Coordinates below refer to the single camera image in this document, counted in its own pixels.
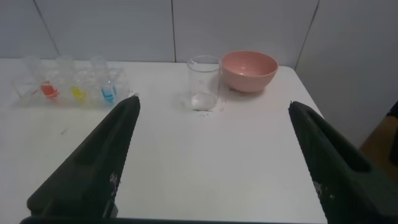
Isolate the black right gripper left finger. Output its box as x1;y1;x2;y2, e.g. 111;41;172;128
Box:
27;95;141;218

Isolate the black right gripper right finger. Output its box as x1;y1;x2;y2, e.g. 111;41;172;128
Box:
288;101;398;224

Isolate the test tube with blue pigment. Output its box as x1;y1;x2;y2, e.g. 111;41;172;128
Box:
90;55;118;103

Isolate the clear plastic test tube rack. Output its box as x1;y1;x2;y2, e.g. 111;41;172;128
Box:
11;55;131;110

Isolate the clear glass beaker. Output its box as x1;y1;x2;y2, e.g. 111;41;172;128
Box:
187;55;221;112

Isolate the pink bowl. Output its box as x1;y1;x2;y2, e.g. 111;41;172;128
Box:
220;50;279;93

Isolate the test tube with yellow pigment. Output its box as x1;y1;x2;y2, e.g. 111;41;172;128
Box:
57;55;87;102

